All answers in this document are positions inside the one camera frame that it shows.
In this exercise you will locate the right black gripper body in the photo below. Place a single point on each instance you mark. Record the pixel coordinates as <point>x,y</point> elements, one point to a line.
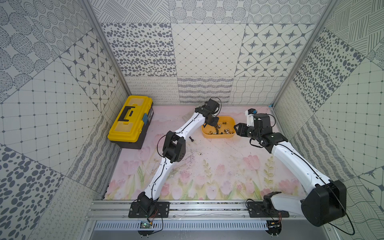
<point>249,131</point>

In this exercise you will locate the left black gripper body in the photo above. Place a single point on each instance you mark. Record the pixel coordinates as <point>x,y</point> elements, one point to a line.
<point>213,120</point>

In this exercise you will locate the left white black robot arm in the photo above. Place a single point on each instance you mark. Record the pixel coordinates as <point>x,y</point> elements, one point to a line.
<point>174,150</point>

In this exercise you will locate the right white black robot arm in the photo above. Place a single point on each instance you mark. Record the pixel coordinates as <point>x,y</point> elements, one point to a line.
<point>325,200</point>

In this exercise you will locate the yellow plastic storage tray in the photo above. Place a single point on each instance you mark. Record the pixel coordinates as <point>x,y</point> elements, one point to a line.
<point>222,130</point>

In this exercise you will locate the yellow plastic toolbox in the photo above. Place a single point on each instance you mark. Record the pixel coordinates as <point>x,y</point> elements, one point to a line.
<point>131,125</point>

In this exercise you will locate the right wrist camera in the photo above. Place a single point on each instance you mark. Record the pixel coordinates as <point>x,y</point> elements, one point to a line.
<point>250,117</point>

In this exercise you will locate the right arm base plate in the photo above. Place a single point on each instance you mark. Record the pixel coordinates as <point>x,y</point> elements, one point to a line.
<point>262,210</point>

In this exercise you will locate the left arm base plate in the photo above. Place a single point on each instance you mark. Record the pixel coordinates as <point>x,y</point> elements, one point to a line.
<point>159,209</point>

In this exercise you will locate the aluminium front rail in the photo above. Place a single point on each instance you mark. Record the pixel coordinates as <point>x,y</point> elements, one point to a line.
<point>178,210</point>

